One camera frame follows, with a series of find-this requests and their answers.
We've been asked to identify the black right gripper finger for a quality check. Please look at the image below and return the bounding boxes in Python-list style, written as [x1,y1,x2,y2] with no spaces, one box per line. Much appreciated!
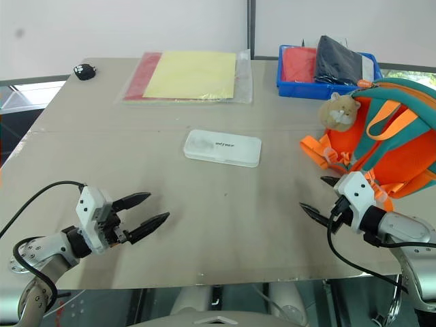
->
[320,175,342,188]
[298,202,333,228]

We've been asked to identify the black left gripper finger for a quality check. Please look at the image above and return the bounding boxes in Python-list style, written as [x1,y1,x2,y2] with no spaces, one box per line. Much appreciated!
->
[127,211,171,245]
[112,191,152,213]

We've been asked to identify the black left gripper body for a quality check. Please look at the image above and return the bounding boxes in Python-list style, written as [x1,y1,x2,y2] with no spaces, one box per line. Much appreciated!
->
[92,200,132,247]

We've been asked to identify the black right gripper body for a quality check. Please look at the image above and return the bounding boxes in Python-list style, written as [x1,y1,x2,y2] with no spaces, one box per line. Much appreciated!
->
[328,196,354,234]

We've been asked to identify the orange and teal backpack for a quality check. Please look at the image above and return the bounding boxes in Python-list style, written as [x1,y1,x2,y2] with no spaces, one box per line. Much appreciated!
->
[299,77,436,211]

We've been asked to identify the white plastic pencil case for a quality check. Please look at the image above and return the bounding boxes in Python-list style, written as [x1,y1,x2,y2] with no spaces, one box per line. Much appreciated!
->
[183,129,263,168]

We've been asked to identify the brown plush hamster toy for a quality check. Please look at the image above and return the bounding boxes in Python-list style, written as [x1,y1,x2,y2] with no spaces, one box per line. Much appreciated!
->
[317,92,362,132]

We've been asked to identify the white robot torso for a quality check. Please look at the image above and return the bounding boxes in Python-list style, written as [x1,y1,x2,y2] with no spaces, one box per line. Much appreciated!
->
[129,281,308,327]

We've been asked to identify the blue plastic bin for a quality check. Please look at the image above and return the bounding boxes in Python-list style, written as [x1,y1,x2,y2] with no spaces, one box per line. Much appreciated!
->
[277,44,383,100]

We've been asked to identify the black folded fabric bag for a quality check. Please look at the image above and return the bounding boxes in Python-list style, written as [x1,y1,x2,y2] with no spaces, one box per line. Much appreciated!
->
[313,34,364,88]

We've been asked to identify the red folded cloth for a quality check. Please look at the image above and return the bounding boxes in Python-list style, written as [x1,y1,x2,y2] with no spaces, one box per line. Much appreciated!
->
[282,47,318,84]

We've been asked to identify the red paper sheet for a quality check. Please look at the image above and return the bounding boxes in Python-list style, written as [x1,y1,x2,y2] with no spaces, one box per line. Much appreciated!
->
[123,51,161,100]

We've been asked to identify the clear plastic sleeve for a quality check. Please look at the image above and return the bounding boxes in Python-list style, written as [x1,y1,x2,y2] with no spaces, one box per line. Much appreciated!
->
[114,48,255,106]

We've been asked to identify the black paw print pouch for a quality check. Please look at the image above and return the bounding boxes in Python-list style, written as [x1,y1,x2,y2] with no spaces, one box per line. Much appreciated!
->
[72,62,98,82]

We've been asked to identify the yellow paper sheet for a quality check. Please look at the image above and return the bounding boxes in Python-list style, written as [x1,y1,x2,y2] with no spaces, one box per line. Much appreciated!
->
[142,50,238,101]

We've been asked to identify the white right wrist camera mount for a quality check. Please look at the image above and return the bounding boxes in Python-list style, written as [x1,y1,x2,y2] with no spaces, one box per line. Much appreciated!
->
[332,171,377,235]

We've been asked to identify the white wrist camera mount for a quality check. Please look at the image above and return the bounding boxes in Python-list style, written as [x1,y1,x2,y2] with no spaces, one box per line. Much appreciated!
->
[332,171,377,235]
[75,186,114,255]

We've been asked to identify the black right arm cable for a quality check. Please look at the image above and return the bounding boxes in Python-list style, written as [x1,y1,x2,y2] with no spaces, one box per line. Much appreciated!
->
[326,199,436,294]

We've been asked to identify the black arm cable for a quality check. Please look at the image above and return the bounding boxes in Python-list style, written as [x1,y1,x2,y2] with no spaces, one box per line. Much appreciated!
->
[326,199,436,294]
[0,180,88,313]

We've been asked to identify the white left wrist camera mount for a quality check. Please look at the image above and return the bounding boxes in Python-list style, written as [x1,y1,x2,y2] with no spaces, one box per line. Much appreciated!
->
[75,186,114,255]

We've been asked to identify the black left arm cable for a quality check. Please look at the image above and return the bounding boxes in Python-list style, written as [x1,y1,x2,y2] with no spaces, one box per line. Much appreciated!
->
[0,180,88,313]

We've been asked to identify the dark window frame post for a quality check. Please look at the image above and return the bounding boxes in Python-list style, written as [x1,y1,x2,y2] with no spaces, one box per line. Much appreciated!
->
[246,0,259,60]

